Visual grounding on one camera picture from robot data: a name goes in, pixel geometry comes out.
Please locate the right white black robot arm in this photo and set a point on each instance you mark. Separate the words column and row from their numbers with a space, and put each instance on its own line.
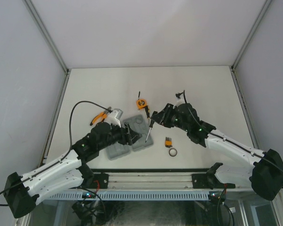
column 260, row 170

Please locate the right aluminium frame post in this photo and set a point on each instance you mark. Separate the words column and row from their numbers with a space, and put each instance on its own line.
column 267, row 4

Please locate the orange black pliers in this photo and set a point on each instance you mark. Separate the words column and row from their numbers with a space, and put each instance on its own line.
column 100, row 117

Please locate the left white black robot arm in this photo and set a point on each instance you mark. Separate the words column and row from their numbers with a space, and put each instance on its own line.
column 24, row 192

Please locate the black tape roll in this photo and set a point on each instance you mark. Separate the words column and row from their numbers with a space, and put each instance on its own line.
column 173, row 152

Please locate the black yellow screwdriver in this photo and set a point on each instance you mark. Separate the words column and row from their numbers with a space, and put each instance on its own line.
column 147, row 111
column 150, row 128

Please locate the orange tape measure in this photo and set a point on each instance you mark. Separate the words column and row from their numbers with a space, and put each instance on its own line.
column 141, row 103

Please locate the left aluminium frame post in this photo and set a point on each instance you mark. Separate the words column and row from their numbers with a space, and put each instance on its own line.
column 32, row 10

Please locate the aluminium front rail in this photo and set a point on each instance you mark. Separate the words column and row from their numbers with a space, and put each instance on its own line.
column 152, row 181

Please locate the aluminium frame post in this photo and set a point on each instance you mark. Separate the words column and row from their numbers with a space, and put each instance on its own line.
column 32, row 10
column 267, row 4

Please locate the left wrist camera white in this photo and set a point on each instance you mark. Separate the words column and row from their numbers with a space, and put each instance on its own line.
column 114, row 117

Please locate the blue slotted cable duct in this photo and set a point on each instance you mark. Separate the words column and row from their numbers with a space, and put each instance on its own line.
column 132, row 196

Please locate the grey plastic tool case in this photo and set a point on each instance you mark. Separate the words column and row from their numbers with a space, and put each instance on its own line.
column 138, row 124

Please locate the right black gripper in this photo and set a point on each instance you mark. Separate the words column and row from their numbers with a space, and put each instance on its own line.
column 162, row 117

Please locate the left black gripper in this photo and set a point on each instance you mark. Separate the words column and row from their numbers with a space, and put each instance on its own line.
column 128, row 136

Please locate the orange hex key set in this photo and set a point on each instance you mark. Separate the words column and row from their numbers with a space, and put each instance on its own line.
column 168, row 142

